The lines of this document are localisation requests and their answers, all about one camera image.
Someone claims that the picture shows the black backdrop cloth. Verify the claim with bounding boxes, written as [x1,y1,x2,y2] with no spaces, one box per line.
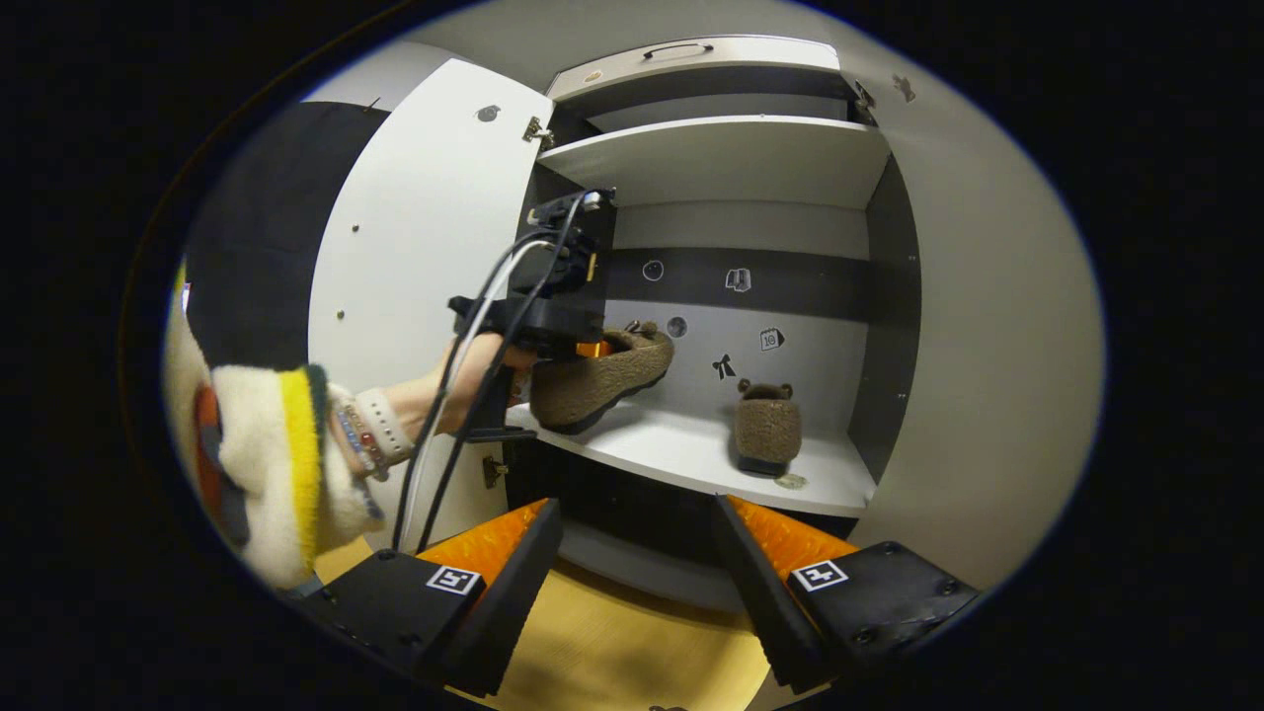
[183,101,392,374]

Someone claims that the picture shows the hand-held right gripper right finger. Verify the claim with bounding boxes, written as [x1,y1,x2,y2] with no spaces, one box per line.
[712,493,982,696]

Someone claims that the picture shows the white shoe cabinet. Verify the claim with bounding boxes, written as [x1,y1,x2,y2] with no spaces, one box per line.
[306,35,1107,615]

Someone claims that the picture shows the brown fuzzy shoe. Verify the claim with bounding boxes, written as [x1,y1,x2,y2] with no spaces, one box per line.
[734,378,804,478]
[530,321,676,436]

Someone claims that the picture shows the white watch band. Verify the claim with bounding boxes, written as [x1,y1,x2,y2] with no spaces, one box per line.
[353,387,417,466]

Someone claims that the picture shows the white cabinet door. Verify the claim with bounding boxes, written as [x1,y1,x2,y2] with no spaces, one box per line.
[308,57,555,556]
[847,67,1107,595]

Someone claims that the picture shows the beaded bracelet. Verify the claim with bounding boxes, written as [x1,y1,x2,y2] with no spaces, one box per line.
[330,399,392,486]

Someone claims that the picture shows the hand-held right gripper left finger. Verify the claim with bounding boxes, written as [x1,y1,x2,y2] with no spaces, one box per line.
[296,497,565,697]

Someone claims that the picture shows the black cable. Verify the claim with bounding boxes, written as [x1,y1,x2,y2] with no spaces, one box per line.
[415,193,593,554]

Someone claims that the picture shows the white cable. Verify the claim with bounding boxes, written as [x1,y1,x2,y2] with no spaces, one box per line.
[393,235,559,552]

